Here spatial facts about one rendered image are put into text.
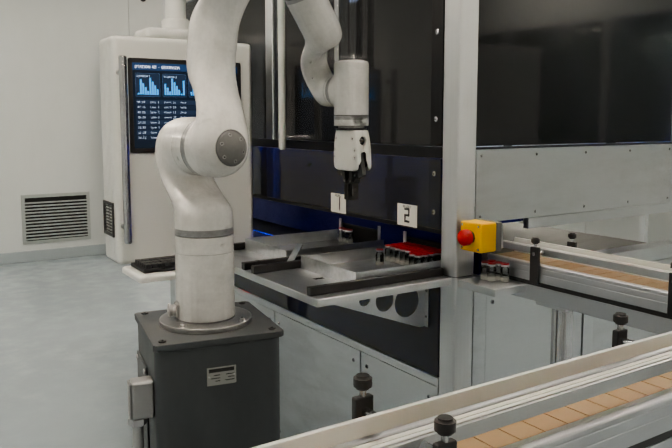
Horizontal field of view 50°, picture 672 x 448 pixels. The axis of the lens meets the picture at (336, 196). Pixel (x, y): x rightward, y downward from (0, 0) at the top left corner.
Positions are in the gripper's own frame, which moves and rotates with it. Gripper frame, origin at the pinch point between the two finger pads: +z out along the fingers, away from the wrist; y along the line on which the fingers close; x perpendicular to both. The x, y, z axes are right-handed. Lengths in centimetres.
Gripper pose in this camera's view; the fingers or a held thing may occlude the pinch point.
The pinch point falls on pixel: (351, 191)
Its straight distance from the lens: 174.6
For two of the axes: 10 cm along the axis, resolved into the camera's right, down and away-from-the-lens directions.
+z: 0.0, 9.9, 1.1
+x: -8.2, 0.6, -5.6
